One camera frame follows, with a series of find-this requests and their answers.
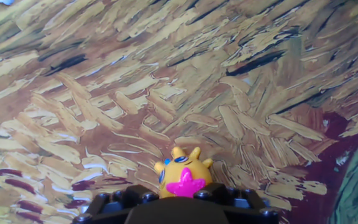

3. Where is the yellow toy with pink star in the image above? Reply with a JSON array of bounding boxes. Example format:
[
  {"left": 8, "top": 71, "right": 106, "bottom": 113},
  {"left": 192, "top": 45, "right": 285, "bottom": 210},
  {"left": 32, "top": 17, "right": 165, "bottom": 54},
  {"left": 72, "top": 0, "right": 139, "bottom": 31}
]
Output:
[{"left": 153, "top": 146, "right": 214, "bottom": 199}]

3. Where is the painted wheatfield tablecloth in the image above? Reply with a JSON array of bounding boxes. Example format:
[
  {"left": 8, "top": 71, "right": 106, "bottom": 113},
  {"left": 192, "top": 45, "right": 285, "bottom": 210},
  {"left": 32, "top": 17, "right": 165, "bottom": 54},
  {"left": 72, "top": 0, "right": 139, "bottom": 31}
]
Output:
[{"left": 0, "top": 0, "right": 358, "bottom": 224}]

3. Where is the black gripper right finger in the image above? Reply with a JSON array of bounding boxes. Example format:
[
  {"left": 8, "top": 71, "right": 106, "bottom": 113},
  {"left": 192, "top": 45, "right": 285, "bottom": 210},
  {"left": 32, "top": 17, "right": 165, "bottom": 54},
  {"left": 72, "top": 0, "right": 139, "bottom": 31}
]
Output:
[{"left": 194, "top": 182, "right": 280, "bottom": 224}]

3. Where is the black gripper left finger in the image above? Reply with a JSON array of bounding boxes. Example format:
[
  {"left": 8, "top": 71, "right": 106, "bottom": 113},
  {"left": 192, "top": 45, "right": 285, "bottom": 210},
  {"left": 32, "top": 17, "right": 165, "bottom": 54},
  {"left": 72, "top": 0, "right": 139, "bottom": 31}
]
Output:
[{"left": 71, "top": 184, "right": 160, "bottom": 224}]

